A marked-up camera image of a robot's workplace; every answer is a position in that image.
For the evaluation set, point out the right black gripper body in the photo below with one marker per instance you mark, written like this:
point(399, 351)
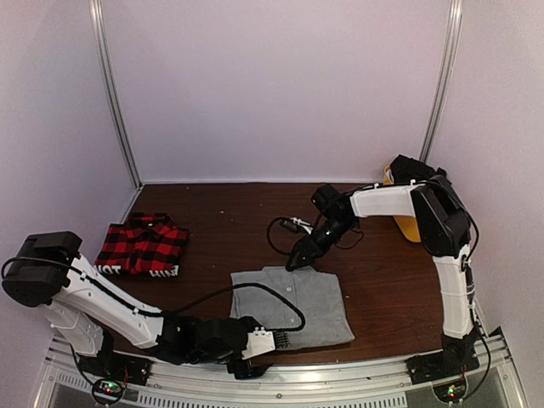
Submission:
point(338, 229)

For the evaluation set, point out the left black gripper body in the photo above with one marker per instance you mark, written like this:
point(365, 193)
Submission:
point(241, 371)

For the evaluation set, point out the grey long sleeve shirt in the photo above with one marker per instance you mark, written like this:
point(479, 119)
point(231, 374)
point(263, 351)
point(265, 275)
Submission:
point(317, 295)

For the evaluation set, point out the yellow plastic basket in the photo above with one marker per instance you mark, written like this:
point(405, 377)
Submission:
point(407, 225)

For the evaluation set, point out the red black plaid shirt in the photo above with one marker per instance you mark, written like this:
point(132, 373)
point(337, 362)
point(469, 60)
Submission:
point(145, 244)

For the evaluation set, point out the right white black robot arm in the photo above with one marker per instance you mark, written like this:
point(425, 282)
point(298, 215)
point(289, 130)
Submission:
point(444, 226)

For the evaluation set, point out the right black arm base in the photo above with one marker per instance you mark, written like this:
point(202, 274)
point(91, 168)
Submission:
point(446, 369)

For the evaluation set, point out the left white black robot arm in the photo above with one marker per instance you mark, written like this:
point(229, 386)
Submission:
point(50, 273)

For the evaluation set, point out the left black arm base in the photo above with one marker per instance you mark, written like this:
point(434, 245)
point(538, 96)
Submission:
point(109, 373)

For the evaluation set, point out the black clothes in basket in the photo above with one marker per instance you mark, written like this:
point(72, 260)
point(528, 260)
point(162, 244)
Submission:
point(403, 169)

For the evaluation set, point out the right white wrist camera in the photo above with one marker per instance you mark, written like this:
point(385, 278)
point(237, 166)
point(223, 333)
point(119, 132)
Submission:
point(296, 225)

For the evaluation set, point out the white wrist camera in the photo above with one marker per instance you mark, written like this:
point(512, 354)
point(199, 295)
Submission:
point(296, 225)
point(261, 341)

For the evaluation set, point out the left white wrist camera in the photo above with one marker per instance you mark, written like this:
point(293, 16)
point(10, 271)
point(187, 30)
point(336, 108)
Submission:
point(261, 341)

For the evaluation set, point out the front aluminium rail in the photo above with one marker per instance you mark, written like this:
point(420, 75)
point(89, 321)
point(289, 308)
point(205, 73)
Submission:
point(372, 383)

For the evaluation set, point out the right aluminium frame post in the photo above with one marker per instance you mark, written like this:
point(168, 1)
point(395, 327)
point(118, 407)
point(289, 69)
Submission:
point(452, 38)

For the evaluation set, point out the aluminium frame post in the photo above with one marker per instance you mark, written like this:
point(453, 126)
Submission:
point(452, 38)
point(113, 101)

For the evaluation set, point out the left aluminium frame post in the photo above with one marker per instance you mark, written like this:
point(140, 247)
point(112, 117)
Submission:
point(113, 101)

